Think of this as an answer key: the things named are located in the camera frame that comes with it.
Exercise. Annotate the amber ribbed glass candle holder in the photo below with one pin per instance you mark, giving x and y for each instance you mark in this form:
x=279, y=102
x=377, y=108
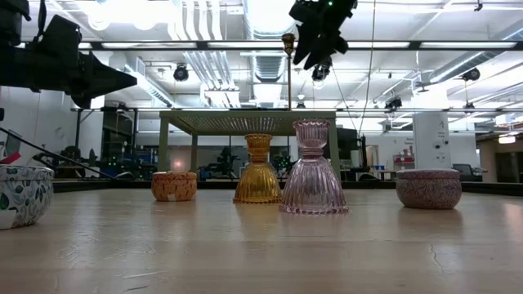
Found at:
x=258, y=179

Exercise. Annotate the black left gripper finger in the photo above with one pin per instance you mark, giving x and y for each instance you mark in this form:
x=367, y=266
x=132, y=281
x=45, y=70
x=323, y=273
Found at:
x=102, y=75
x=94, y=92

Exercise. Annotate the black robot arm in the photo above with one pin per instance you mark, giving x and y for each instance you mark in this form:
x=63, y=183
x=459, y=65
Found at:
x=222, y=161

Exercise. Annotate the tall gold candlestick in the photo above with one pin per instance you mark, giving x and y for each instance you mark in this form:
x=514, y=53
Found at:
x=288, y=41

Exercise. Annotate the black monitor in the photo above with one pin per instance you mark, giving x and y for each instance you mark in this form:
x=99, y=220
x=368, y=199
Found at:
x=347, y=143

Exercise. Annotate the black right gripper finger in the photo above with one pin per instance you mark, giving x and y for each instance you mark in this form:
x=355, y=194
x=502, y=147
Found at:
x=304, y=41
x=327, y=47

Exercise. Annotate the grey monitor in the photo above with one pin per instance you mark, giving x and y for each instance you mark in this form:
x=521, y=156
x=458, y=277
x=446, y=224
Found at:
x=13, y=143

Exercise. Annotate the purple patterned candle tin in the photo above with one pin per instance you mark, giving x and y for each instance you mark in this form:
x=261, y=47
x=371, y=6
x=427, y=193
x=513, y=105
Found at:
x=429, y=190

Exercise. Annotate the pale green perforated metal shelf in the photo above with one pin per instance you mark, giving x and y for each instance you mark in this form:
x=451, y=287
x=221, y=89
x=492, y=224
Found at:
x=245, y=122

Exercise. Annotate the orange patterned candle tin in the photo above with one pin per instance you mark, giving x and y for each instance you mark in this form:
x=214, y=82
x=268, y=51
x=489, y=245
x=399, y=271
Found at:
x=173, y=185

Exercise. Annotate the white round pillar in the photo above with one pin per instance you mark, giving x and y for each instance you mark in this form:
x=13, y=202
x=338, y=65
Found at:
x=431, y=139

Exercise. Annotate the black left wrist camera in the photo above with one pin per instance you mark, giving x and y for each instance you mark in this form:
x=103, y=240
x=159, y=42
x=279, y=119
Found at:
x=57, y=36

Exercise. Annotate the grey office chair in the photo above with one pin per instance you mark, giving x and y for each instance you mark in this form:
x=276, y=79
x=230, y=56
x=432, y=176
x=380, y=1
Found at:
x=463, y=170

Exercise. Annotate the shelving with red bins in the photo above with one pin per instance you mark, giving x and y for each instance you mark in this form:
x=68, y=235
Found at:
x=404, y=160

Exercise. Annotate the black spotlight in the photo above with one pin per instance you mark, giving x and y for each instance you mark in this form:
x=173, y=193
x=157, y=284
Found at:
x=472, y=74
x=393, y=103
x=320, y=73
x=181, y=73

